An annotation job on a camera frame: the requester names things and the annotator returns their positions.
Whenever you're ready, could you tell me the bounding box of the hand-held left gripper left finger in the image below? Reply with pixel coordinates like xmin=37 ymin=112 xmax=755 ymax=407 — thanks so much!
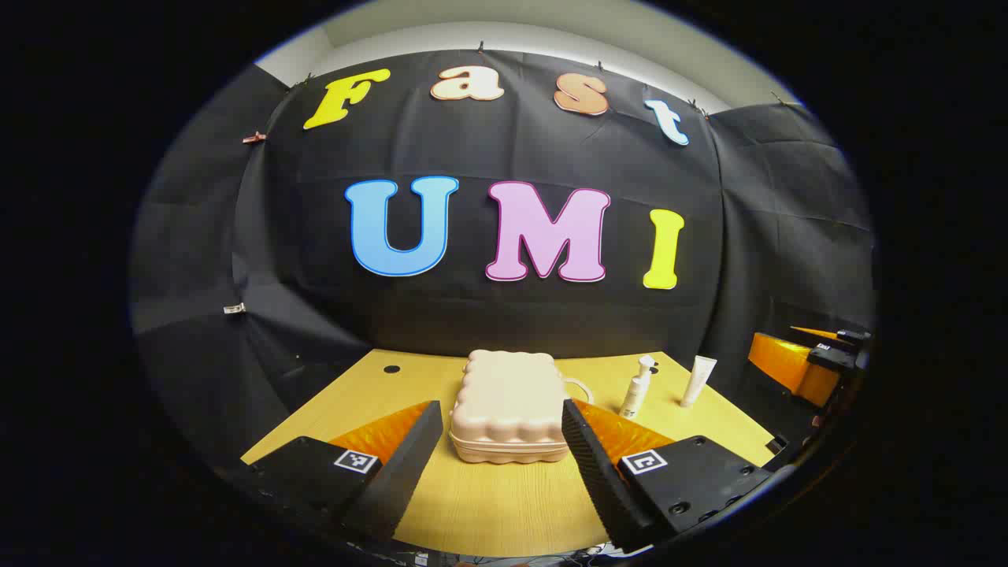
xmin=236 ymin=400 xmax=444 ymax=543

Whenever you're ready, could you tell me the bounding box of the white squeeze tube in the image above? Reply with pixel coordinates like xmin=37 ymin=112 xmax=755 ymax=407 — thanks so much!
xmin=680 ymin=355 xmax=718 ymax=408

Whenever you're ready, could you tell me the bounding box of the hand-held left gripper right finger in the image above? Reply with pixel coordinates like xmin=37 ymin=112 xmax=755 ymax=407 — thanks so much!
xmin=561 ymin=398 xmax=776 ymax=554

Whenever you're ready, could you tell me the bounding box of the black backdrop cloth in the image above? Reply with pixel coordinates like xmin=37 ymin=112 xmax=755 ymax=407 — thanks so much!
xmin=130 ymin=49 xmax=876 ymax=442

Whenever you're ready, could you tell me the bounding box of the white pump bottle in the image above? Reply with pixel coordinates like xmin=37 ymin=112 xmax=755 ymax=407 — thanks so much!
xmin=618 ymin=354 xmax=657 ymax=420

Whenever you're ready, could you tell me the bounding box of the pink suitcase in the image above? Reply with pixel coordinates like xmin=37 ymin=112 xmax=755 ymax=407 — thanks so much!
xmin=449 ymin=349 xmax=593 ymax=465

